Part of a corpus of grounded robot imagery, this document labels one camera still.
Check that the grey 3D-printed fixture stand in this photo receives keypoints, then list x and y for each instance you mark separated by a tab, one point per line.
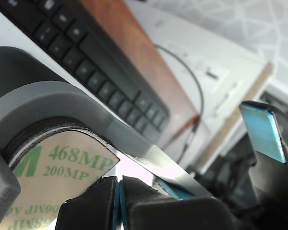
50	95

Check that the black keyboard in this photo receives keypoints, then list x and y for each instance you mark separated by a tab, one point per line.
86	52

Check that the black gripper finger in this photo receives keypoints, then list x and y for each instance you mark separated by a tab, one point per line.
91	210
139	191

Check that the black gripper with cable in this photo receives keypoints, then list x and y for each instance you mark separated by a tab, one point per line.
230	172

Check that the brown wooden board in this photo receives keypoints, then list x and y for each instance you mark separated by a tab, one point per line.
134	48

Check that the tan 3M protective film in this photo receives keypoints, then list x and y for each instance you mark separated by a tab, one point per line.
50	187

